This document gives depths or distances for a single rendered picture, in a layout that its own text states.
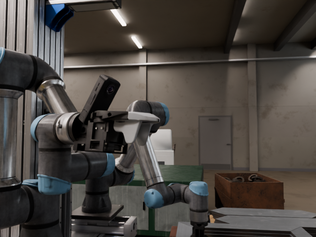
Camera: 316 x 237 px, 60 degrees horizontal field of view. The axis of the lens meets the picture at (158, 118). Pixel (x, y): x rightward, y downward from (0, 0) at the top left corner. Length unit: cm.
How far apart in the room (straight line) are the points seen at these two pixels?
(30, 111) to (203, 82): 1050
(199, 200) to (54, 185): 62
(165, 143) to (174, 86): 531
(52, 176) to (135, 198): 312
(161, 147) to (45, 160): 584
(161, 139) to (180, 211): 309
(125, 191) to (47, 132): 316
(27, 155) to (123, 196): 272
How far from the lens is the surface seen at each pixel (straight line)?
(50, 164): 69
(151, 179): 111
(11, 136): 92
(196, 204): 114
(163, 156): 639
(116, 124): 54
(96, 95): 58
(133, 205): 381
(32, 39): 125
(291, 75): 1200
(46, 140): 69
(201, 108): 1131
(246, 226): 186
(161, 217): 377
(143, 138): 54
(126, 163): 145
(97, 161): 77
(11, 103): 92
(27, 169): 121
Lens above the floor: 142
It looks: 3 degrees up
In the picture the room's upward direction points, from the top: straight up
